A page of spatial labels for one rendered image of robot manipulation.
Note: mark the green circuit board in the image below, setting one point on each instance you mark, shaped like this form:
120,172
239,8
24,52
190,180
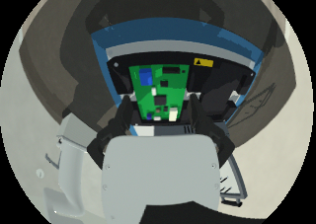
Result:
159,89

